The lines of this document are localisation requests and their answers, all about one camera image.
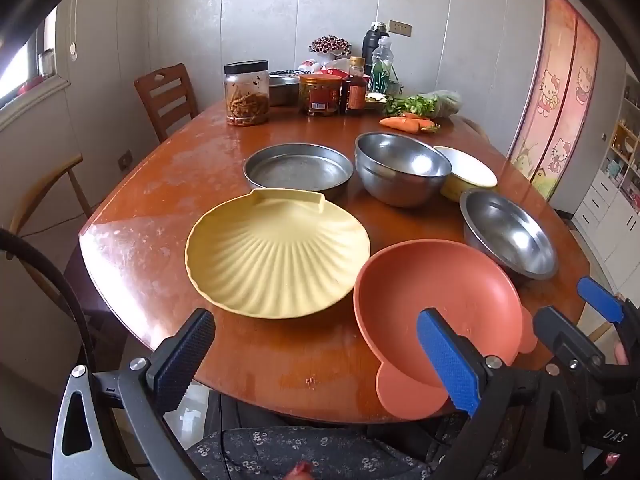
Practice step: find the yellow enamel bowl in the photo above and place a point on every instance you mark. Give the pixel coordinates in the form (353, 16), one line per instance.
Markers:
(470, 170)

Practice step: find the small clear container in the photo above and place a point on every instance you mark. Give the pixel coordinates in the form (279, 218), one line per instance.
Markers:
(46, 64)

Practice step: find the yellow shell-shaped plate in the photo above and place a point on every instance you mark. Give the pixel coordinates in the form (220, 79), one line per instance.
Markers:
(275, 260)

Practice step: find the tray of yellow food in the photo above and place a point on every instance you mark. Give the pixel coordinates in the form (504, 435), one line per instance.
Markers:
(376, 100)

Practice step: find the beige wall socket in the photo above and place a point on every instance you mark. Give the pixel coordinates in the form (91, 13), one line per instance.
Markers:
(400, 28)

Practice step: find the window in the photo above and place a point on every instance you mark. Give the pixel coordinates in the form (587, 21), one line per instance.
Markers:
(20, 65)

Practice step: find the white display cabinet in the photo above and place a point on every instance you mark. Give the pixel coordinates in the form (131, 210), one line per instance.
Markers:
(612, 210)

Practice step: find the dark wooden chair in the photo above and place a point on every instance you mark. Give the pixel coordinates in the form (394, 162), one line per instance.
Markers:
(167, 100)

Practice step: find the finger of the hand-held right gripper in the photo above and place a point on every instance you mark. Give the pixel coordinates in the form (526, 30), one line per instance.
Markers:
(557, 330)
(600, 300)

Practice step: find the white pull switch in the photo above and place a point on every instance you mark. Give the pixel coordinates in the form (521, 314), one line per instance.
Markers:
(74, 51)

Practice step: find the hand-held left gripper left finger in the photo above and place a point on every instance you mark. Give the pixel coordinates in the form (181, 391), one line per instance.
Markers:
(185, 355)

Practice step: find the bagged green vegetables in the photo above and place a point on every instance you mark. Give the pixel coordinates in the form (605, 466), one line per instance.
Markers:
(420, 102)

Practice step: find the red tissue pack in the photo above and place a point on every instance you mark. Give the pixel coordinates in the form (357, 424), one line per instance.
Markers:
(330, 66)

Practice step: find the clear plastic bottle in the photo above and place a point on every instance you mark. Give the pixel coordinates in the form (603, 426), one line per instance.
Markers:
(382, 65)

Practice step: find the large carrot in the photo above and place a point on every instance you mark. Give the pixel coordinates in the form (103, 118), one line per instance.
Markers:
(402, 125)

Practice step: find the shallow steel bowl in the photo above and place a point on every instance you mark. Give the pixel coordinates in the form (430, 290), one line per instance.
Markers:
(505, 235)

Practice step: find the blue patterned plate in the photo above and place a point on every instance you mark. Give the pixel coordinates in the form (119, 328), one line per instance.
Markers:
(285, 72)

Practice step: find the dried flower bouquet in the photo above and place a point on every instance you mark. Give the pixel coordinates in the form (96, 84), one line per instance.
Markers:
(327, 45)

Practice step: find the dark floral clothing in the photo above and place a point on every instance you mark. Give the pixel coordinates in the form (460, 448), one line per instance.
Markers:
(300, 450)

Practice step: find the black thermos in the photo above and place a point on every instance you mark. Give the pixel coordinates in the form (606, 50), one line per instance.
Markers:
(372, 42)

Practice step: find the black-lidded pickle jar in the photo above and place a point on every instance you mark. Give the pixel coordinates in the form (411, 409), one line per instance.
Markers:
(246, 100)

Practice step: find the person's right hand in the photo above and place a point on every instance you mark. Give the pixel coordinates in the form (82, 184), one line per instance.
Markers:
(621, 354)

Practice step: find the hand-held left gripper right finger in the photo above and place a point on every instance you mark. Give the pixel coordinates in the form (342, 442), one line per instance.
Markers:
(450, 360)

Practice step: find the low wall outlet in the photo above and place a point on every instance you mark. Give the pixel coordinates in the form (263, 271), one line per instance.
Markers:
(125, 160)

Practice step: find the round steel tray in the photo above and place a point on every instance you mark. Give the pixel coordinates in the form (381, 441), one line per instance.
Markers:
(295, 172)

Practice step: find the deep steel bowl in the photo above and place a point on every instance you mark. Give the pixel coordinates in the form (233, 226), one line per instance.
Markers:
(400, 160)

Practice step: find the small red object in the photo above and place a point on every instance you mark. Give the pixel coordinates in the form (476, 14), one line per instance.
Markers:
(30, 86)

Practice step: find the pink cartoon door curtain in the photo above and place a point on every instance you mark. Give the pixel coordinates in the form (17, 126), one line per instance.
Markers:
(555, 100)

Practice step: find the red label jar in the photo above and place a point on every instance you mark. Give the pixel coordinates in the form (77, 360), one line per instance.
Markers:
(320, 97)

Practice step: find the orange bowl with ears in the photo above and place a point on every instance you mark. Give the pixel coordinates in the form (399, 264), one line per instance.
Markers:
(425, 280)

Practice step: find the steel pot at back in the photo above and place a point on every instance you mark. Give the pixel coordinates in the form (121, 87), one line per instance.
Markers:
(284, 91)

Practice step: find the brown sauce bottle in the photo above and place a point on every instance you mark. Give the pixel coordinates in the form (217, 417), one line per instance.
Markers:
(354, 92)

